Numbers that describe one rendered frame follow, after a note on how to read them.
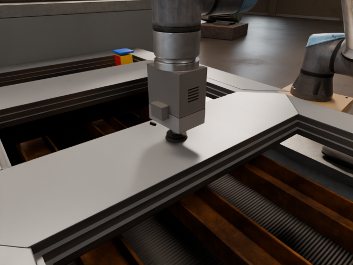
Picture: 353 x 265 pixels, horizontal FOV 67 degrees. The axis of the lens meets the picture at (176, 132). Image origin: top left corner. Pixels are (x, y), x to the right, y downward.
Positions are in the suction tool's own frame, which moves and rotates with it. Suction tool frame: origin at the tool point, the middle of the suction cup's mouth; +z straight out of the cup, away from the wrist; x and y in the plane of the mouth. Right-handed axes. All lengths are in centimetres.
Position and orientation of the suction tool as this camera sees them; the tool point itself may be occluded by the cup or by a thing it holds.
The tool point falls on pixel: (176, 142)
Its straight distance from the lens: 51.8
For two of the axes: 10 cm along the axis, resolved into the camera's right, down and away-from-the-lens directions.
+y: 6.6, 3.6, -6.5
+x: 7.5, -3.2, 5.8
